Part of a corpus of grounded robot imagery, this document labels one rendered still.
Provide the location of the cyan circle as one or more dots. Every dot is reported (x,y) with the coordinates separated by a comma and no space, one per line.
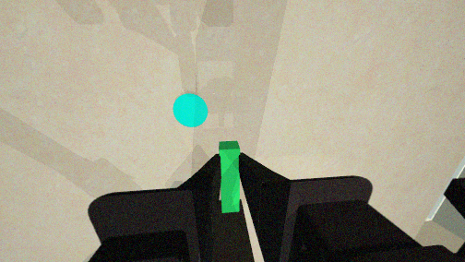
(190,110)

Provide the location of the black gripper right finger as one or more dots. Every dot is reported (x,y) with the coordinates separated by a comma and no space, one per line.
(273,201)

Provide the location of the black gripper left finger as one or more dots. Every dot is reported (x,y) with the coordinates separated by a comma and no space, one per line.
(191,207)

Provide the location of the green rectangular post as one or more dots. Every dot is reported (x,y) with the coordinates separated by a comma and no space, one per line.
(230,177)

